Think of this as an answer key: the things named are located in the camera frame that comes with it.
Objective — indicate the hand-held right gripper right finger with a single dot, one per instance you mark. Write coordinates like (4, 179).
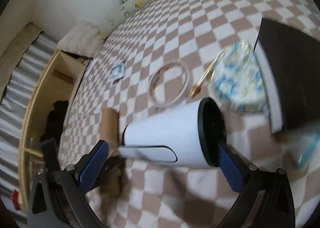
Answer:
(231, 168)

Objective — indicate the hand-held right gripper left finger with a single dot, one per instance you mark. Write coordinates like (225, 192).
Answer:
(93, 165)

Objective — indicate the white cylinder with black end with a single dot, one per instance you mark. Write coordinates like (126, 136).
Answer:
(162, 130)

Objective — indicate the clear tape roll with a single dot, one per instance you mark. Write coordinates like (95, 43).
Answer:
(152, 88)

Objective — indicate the silver blue sachet packet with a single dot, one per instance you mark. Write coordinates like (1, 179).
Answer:
(117, 71)

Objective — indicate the black cloth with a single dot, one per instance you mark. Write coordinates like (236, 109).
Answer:
(55, 118)

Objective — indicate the teal clear packet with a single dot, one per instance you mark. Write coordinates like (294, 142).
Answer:
(308, 150)

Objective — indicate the wooden bedside shelf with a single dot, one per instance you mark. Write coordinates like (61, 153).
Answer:
(35, 108)

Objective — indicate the crumpled plastic wrapper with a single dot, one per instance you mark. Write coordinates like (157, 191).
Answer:
(237, 80)

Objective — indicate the grey curtain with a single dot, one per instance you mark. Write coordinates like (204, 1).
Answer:
(15, 118)

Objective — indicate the gold brown stick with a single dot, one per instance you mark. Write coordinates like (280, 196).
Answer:
(203, 79)

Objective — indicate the black hexagonal box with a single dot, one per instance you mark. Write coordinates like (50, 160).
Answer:
(292, 68)

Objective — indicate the checkered blanket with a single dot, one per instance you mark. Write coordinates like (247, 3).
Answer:
(175, 30)

